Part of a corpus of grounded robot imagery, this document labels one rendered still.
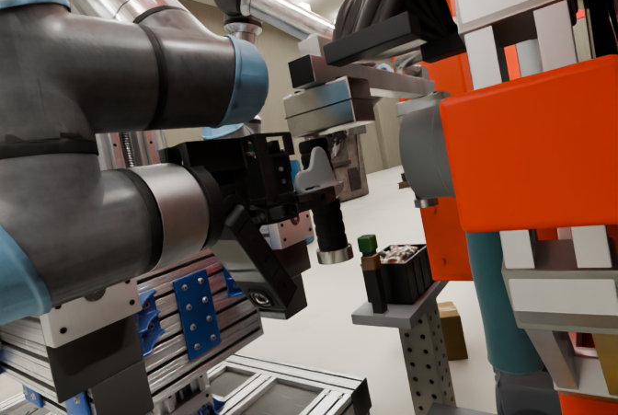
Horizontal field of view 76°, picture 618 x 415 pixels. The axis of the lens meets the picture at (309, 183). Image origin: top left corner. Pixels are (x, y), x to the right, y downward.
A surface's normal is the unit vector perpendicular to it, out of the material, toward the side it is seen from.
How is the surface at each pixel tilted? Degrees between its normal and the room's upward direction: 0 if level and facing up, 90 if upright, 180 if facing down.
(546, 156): 90
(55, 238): 90
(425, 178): 116
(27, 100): 90
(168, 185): 61
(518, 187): 90
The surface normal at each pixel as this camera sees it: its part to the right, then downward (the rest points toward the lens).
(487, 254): -0.66, 0.12
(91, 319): 0.78, -0.13
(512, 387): -0.60, -0.24
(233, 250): -0.40, 0.61
